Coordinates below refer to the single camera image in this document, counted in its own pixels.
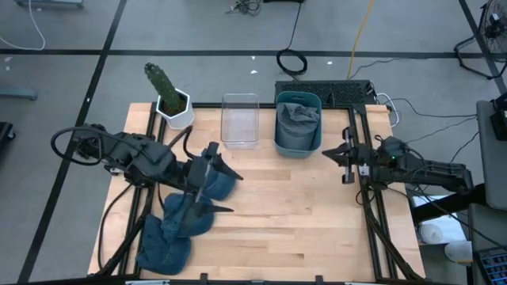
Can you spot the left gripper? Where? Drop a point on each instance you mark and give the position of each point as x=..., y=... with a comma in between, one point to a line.
x=196, y=174

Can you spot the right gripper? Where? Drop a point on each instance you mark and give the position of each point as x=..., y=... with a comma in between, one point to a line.
x=360, y=156

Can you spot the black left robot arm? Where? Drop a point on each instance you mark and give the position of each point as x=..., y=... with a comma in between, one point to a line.
x=134, y=154

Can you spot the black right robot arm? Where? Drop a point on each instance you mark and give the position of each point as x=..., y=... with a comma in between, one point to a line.
x=435, y=172

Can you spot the teal plastic bin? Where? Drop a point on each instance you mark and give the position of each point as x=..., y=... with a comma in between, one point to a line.
x=297, y=153

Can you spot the black perforated computer case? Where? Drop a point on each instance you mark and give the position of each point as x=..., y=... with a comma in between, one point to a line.
x=325, y=91

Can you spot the clear plastic bin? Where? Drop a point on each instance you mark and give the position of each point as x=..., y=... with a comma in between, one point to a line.
x=239, y=122

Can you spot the white hexagonal plant pot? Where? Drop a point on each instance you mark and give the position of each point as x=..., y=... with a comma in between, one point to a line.
x=182, y=118

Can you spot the green cactus plant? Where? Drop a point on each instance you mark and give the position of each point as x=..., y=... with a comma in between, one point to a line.
x=162, y=85

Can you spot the white paper roll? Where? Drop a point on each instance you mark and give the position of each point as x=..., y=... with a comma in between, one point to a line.
x=431, y=233
x=458, y=252

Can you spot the black device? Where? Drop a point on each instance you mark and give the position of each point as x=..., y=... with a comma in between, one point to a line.
x=500, y=118

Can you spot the blue parts organizer tray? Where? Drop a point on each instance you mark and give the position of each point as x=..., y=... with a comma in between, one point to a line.
x=493, y=267

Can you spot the black floor fan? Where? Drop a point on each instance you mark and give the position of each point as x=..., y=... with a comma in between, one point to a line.
x=495, y=20

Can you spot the black floor object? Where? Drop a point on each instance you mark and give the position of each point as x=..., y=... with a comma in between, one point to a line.
x=6, y=131

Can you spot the grey flat base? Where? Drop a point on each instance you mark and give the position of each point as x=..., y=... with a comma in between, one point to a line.
x=17, y=93

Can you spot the grey cart base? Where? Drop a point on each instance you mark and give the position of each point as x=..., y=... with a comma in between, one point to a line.
x=47, y=3

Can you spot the black aluminium table frame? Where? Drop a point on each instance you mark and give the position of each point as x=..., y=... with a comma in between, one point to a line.
x=358, y=112

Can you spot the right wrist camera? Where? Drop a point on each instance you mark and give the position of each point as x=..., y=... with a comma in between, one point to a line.
x=392, y=148

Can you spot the silver mounting bracket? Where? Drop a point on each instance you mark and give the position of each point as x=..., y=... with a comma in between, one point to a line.
x=146, y=282

